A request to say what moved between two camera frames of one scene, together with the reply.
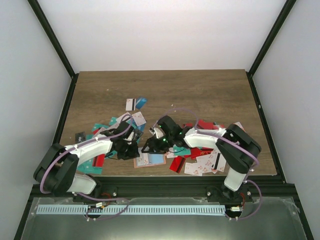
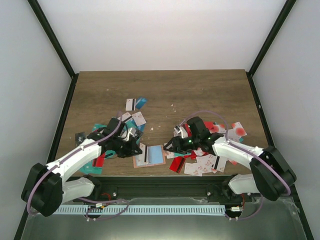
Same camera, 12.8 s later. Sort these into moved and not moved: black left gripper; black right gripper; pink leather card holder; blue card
Moved: black right gripper
Not moved: black left gripper; blue card; pink leather card holder
